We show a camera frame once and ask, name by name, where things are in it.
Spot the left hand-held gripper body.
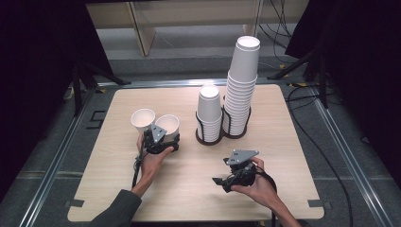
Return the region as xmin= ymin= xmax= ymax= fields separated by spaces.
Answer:
xmin=143 ymin=123 xmax=181 ymax=156

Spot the person's left hand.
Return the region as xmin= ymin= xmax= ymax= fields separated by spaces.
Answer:
xmin=135 ymin=133 xmax=175 ymax=187

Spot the hand-held gripper cable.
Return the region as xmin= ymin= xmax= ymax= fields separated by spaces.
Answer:
xmin=254 ymin=165 xmax=279 ymax=227
xmin=131 ymin=150 xmax=147 ymax=190

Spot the black metal stand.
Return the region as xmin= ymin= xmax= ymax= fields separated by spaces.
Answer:
xmin=70 ymin=61 xmax=132 ymax=118
xmin=267 ymin=46 xmax=331 ymax=110

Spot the metal floor rail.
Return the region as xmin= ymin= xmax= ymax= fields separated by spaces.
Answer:
xmin=310 ymin=87 xmax=395 ymax=227
xmin=18 ymin=90 xmax=96 ymax=227
xmin=96 ymin=78 xmax=286 ymax=90

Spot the right hand-held gripper cable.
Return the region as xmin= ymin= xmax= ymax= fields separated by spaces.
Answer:
xmin=254 ymin=165 xmax=279 ymax=227

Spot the black wire cup holder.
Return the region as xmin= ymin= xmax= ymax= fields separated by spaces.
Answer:
xmin=194 ymin=95 xmax=253 ymax=147

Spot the bundle of black hanging cables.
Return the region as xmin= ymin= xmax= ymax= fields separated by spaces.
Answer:
xmin=257 ymin=0 xmax=296 ymax=65

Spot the dark curtain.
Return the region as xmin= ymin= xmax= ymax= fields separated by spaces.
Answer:
xmin=284 ymin=0 xmax=401 ymax=190
xmin=0 ymin=0 xmax=115 ymax=197

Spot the person's right hand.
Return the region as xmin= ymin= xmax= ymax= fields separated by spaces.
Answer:
xmin=230 ymin=156 xmax=281 ymax=209

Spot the left hand-held gripper cable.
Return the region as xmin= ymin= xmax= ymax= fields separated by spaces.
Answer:
xmin=131 ymin=150 xmax=147 ymax=190

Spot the long black floor cable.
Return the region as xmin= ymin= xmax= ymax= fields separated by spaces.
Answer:
xmin=285 ymin=84 xmax=355 ymax=227

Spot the short stack of paper cups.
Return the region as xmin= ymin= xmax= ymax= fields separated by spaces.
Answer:
xmin=196 ymin=84 xmax=223 ymax=143

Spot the tall stack of paper cups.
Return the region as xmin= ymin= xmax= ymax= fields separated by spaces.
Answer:
xmin=222 ymin=35 xmax=262 ymax=136

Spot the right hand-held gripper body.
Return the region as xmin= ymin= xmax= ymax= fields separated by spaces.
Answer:
xmin=221 ymin=148 xmax=260 ymax=194

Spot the white paper cup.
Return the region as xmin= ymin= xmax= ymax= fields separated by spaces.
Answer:
xmin=131 ymin=108 xmax=157 ymax=136
xmin=154 ymin=113 xmax=181 ymax=144

